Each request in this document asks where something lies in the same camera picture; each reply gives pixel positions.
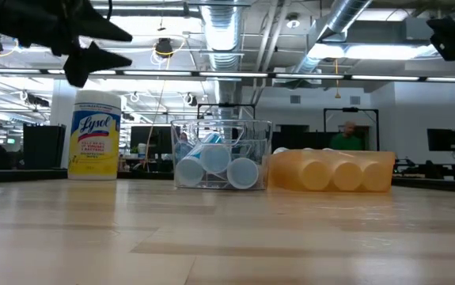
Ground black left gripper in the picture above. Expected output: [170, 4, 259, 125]
[0, 0, 134, 89]

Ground blue silicone tube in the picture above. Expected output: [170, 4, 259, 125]
[226, 157, 260, 190]
[199, 132, 232, 174]
[174, 156, 207, 188]

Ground Lysol wipes canister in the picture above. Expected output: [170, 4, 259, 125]
[67, 89, 123, 181]

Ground black monitor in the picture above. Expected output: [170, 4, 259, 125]
[130, 125, 173, 155]
[427, 128, 455, 152]

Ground black box cabinet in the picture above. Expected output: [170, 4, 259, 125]
[23, 124, 66, 169]

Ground long ceiling light bar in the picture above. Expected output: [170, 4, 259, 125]
[0, 66, 455, 83]

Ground black low partition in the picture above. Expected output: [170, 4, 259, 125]
[271, 124, 370, 151]

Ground clear plastic bin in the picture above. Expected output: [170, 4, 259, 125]
[170, 119, 274, 191]

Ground translucent orange plastic bin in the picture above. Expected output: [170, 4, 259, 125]
[267, 149, 396, 194]

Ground silver smooth air duct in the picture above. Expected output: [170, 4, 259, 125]
[290, 0, 373, 74]

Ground black station frame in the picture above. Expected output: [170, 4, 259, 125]
[323, 107, 381, 151]

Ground silver ribbed air duct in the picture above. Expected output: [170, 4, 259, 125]
[199, 0, 248, 120]

